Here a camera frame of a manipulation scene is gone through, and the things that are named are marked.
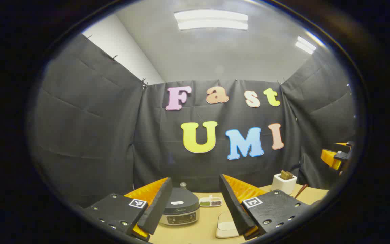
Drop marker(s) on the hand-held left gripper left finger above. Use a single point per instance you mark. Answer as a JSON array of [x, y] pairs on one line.
[[157, 210]]

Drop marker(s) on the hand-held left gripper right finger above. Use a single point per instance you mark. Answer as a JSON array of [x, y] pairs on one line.
[[234, 206]]

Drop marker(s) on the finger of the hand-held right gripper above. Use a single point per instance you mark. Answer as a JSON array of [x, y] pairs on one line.
[[330, 159]]

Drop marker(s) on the silver black rice cooker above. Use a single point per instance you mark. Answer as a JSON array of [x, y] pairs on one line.
[[181, 211]]

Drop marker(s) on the brown wooden spoon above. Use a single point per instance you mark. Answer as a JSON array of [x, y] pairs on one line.
[[300, 191]]

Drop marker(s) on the white divided bean dish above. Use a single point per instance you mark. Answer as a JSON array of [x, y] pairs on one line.
[[210, 203]]

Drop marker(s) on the brown toast slice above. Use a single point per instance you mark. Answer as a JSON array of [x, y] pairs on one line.
[[286, 175]]

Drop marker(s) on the white toaster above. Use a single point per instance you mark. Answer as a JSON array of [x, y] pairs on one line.
[[283, 185]]

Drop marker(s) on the black backdrop cloth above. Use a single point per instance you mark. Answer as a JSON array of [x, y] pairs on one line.
[[96, 135]]

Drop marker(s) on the small ceiling light panel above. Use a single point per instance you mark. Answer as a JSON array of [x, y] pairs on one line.
[[305, 45]]

